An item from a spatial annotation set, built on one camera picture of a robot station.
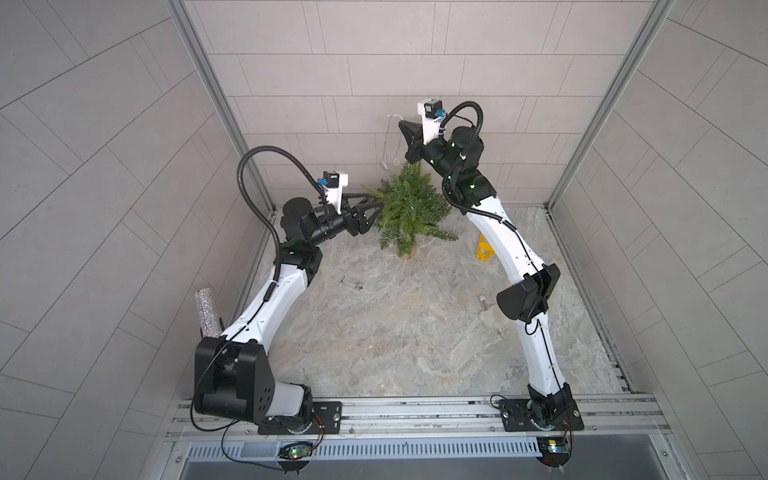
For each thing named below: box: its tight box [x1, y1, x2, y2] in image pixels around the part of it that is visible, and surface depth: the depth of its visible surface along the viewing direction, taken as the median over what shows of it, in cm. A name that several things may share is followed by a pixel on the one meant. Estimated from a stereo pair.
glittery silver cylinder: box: [195, 287, 222, 338], surface depth 68 cm
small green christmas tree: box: [361, 161, 459, 258], surface depth 82 cm
